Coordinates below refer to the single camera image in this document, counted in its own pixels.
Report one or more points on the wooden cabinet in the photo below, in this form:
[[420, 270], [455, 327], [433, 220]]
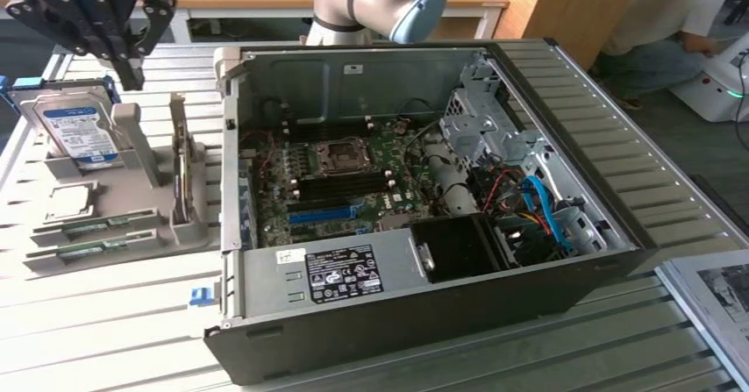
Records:
[[563, 10]]

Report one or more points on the printed paper sheet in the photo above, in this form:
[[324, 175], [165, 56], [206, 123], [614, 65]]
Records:
[[718, 295]]

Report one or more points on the blue plastic disk bracket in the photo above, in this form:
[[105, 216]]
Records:
[[26, 86]]

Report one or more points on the green motherboard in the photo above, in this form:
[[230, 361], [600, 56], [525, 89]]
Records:
[[363, 199]]

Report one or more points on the silver CPU chip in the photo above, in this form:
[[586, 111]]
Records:
[[73, 201]]

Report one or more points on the metal CPU socket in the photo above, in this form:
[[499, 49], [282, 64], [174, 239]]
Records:
[[341, 157]]

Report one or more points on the blue plastic clip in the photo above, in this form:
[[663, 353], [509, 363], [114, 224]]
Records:
[[201, 297]]

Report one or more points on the grey parts rack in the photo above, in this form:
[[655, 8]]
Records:
[[136, 199]]

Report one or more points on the black open PC case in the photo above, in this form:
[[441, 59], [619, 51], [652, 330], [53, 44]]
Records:
[[411, 322]]

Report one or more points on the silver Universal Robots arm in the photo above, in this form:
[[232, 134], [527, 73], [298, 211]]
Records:
[[375, 2]]

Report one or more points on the silver metal disk bay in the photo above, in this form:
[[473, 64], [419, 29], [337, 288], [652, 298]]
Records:
[[487, 120]]

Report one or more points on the hard disk with blue label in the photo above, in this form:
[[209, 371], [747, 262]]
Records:
[[77, 131]]

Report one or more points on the person in white shirt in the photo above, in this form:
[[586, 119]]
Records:
[[656, 23]]

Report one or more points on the white machine with green light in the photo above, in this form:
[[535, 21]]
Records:
[[723, 80]]

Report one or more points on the blue expansion slot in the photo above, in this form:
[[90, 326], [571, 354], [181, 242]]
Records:
[[321, 214]]

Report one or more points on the grey power supply unit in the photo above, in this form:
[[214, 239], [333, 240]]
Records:
[[328, 278]]

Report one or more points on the black RAM slot bank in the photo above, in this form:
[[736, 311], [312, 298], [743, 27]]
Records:
[[345, 187], [328, 126]]

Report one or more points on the graphics card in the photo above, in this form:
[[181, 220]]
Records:
[[185, 168]]

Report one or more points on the green RAM stick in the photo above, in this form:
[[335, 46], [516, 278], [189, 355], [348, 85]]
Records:
[[92, 249], [94, 226]]

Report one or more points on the black fan shroud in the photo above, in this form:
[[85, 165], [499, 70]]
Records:
[[457, 247]]

